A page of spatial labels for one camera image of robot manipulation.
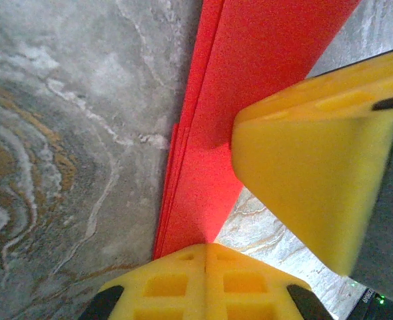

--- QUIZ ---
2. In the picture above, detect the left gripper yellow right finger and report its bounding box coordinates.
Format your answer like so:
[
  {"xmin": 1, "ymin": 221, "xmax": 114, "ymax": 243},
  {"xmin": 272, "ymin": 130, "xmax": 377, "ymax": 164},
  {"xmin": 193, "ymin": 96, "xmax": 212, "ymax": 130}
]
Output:
[{"xmin": 205, "ymin": 243, "xmax": 334, "ymax": 320}]

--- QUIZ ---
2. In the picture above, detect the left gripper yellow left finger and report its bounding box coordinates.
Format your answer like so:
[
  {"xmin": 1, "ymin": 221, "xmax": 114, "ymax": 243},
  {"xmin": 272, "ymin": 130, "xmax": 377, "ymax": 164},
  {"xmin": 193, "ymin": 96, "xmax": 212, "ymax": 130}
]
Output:
[{"xmin": 78, "ymin": 243, "xmax": 207, "ymax": 320}]

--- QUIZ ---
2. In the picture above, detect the red plastic piece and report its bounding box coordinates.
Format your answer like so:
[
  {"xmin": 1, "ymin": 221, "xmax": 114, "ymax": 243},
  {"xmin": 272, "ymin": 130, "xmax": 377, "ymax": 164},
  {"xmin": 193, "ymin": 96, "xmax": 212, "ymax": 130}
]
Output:
[{"xmin": 152, "ymin": 0, "xmax": 362, "ymax": 263}]

